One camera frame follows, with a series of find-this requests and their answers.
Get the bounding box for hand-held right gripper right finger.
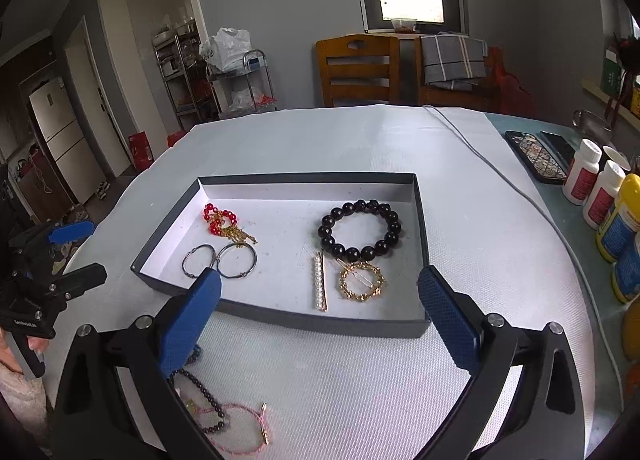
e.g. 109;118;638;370
416;265;586;460

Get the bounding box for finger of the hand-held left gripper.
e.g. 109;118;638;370
34;263;108;302
11;219;96;251

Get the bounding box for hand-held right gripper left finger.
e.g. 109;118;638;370
52;267;223;460

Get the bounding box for silver bangle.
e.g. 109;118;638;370
216;241;258;279
181;243;217;280

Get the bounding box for small dark bead bracelet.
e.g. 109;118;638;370
172;370;231;436

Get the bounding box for red bead gold chain necklace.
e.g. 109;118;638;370
202;203;259;246

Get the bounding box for pink cord bracelet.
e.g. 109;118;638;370
192;402;269;456

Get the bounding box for round gold hair clip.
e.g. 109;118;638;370
338;260;387;301

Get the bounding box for pearl hair clip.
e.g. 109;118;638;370
312;251;331;313

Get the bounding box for black shallow cardboard box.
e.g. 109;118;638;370
131;171;432;339

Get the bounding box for large black bead bracelet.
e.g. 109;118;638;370
317;199;402;262

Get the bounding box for person's left forearm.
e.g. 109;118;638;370
0;370;51;456

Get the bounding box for person's left hand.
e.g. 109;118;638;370
0;328;49;375

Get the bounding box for white refrigerator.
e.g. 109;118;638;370
27;78;106;203

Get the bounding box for red carton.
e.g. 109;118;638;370
128;131;155;172

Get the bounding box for yellow-lid bottle blue label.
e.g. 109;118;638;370
595;173;640;263
611;235;640;303

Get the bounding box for patterned phone case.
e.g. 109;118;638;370
504;130;568;185

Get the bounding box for metal shelf rack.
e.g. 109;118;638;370
151;18;221;131

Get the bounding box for white bottle red label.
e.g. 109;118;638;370
561;139;602;206
581;159;626;231

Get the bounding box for black phone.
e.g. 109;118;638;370
540;130;578;166

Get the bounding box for metal trolley cart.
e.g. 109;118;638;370
205;49;278;118

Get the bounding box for white cup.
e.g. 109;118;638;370
600;145;632;173

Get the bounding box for white plastic bag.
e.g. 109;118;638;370
199;28;252;74

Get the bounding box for metal mug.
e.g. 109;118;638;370
572;109;613;141

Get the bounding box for grey plaid cloth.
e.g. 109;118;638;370
420;33;490;91

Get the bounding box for wooden window ledge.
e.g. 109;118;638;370
582;78;640;118

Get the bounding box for green box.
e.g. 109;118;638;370
600;48;626;96

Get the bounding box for dark flower bouquet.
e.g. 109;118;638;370
605;33;640;121

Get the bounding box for white cable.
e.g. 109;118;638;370
422;104;623;391

